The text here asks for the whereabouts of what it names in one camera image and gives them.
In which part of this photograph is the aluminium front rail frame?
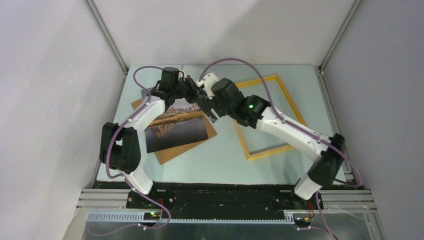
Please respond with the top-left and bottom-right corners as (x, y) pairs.
(77, 189), (377, 213)

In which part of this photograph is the controller board with wires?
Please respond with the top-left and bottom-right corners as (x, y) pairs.
(294, 203), (315, 228)
(143, 200), (164, 220)

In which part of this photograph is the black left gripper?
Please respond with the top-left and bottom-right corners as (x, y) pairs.
(172, 75), (208, 105)

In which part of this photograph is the left aluminium corner post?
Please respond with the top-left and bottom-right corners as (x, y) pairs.
(83, 0), (129, 74)

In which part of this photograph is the brown cardboard backing board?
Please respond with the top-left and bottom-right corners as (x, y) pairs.
(127, 97), (217, 165)

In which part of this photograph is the left controller board with wires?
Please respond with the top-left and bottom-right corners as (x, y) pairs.
(143, 200), (164, 220)

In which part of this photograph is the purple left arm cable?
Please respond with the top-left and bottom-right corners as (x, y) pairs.
(86, 65), (172, 238)

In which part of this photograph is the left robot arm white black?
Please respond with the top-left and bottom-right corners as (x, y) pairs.
(99, 67), (204, 208)

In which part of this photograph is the yellow wooden picture frame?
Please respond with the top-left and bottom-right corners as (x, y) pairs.
(233, 74), (306, 161)

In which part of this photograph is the landscape photo print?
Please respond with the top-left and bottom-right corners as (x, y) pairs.
(144, 98), (208, 153)

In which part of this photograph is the right aluminium corner post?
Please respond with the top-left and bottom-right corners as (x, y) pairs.
(318, 0), (364, 73)

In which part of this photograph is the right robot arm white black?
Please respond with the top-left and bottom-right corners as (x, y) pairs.
(194, 74), (344, 209)

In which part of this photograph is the grey slotted cable duct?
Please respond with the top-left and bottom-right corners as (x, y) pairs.
(86, 211), (295, 224)

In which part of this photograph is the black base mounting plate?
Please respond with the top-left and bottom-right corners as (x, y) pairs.
(126, 182), (323, 220)

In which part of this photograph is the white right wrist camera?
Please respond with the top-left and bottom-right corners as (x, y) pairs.
(195, 73), (219, 100)

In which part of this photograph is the aluminium corner post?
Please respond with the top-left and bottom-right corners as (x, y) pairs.
(318, 0), (364, 73)
(83, 0), (129, 74)

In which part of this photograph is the right controller board with wires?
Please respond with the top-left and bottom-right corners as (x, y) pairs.
(294, 203), (315, 228)

